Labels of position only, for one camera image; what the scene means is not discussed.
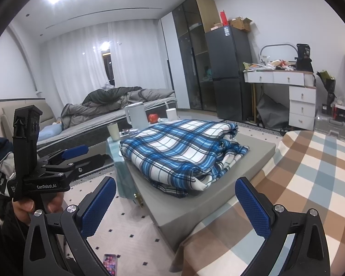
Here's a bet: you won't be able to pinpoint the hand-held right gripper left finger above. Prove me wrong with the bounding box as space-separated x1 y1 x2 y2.
23 176 117 276

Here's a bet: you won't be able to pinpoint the dark wrapped flower bouquet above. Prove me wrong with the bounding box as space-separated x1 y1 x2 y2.
316 69 337 104

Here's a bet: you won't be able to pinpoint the tall glass door wardrobe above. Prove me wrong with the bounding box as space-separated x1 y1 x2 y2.
160 0 219 112

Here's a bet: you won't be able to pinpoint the dark grey refrigerator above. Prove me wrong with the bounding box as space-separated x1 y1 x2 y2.
204 26 255 123

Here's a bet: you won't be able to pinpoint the pile of desk clutter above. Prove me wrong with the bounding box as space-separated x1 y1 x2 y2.
243 60 296 72

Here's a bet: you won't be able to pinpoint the black box on desk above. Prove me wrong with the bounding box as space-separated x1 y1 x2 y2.
295 44 314 72

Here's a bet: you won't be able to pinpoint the grey low table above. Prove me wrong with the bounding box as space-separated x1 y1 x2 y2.
124 131 277 238

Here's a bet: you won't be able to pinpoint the pile of clothes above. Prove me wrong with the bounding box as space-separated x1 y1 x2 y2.
0 136 18 207

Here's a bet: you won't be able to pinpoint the open cardboard box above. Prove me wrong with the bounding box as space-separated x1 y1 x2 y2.
228 17 253 33

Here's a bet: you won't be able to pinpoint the white desk with drawers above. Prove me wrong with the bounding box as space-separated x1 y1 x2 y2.
244 69 317 132

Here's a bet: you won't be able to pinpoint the silver storage case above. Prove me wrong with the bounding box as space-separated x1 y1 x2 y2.
315 114 345 145

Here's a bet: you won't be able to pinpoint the smartphone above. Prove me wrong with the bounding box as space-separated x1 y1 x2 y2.
103 253 118 276

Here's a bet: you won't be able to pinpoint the black and red box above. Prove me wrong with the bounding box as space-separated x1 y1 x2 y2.
320 103 345 120

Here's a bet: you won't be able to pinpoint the teal glass side table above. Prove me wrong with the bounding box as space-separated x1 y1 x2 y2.
107 136 150 199

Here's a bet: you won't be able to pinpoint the brown blue checkered bed sheet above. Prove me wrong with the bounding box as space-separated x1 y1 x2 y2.
170 130 345 276

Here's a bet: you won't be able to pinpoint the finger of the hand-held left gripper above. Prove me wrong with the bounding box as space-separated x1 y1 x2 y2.
43 154 106 179
39 145 90 166

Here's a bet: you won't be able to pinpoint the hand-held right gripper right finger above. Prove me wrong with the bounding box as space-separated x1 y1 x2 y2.
235 177 331 276

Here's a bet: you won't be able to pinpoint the grey bag under desk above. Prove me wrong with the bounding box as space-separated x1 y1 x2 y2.
256 92 290 129

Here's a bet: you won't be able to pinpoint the blue plaid shirt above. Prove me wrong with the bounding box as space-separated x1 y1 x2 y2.
120 119 250 199

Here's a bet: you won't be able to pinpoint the arched silver desk lamp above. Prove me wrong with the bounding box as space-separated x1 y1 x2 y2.
259 44 298 64

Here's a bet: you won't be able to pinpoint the beige bed headboard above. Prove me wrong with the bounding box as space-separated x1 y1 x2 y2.
1 101 61 139

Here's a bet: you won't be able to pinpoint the light blue pillow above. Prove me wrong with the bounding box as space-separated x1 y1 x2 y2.
37 125 63 141

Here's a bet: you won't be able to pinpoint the white dotted rug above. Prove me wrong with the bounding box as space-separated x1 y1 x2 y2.
57 155 191 276

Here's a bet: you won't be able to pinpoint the person's left hand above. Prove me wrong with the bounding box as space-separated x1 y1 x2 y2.
11 193 64 226

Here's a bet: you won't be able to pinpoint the grey mattress bed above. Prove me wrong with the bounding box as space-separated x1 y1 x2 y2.
36 96 178 153

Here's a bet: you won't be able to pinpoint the person's left forearm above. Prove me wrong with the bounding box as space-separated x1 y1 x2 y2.
0 204 28 276

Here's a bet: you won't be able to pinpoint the white sheer curtains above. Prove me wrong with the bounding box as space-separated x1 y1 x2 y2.
44 20 173 107

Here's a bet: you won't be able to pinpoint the cream paper cup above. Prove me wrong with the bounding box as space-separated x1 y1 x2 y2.
107 123 121 141

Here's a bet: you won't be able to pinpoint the white kettle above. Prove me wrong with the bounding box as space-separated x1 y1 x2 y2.
124 102 148 130

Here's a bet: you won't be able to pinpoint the grey duvet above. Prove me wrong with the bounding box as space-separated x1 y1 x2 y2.
60 86 176 129

